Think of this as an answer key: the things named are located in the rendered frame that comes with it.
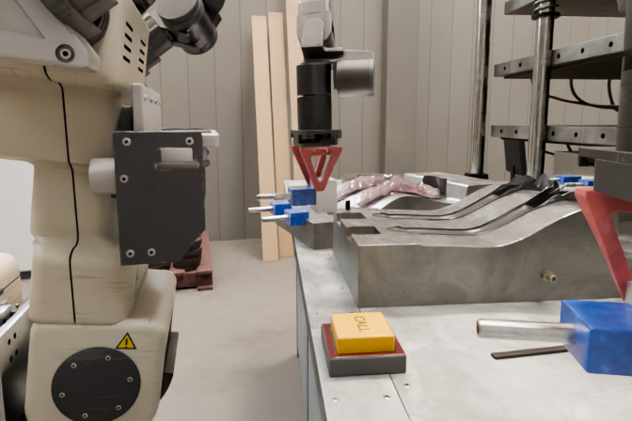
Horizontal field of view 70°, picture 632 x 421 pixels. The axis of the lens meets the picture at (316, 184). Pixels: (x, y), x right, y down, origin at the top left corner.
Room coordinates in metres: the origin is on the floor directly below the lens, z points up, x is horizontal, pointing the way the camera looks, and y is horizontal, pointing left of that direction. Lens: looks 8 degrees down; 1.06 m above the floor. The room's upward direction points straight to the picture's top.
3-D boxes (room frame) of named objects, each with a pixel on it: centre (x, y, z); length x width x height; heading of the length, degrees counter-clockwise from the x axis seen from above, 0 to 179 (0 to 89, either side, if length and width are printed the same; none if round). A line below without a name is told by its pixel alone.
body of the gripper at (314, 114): (0.76, 0.00, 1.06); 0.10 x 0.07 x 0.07; 14
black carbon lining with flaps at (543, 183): (0.76, -0.28, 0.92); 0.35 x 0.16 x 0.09; 95
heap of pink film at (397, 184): (1.09, -0.18, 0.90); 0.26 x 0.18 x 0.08; 113
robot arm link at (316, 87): (0.75, 0.00, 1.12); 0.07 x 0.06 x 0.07; 80
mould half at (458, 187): (1.10, -0.18, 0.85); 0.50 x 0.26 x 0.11; 113
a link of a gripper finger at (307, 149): (0.74, 0.00, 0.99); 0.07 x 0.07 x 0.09; 14
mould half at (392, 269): (0.75, -0.29, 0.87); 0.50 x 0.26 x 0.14; 95
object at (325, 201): (0.75, 0.03, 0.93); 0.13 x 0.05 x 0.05; 103
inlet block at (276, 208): (1.04, 0.09, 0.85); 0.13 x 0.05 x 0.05; 113
